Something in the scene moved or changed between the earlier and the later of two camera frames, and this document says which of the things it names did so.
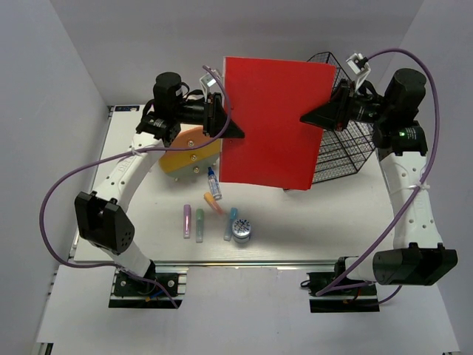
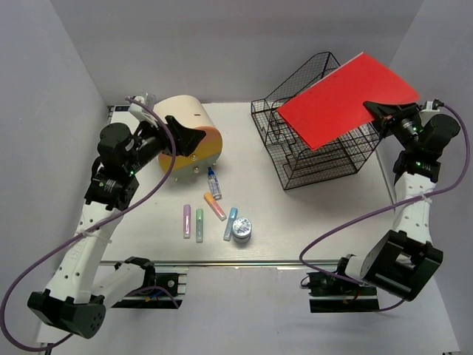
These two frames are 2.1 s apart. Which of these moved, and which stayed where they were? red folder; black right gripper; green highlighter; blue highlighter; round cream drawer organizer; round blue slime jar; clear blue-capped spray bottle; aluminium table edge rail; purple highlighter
Moved: black right gripper; red folder
Stayed: round cream drawer organizer; green highlighter; purple highlighter; aluminium table edge rail; round blue slime jar; clear blue-capped spray bottle; blue highlighter
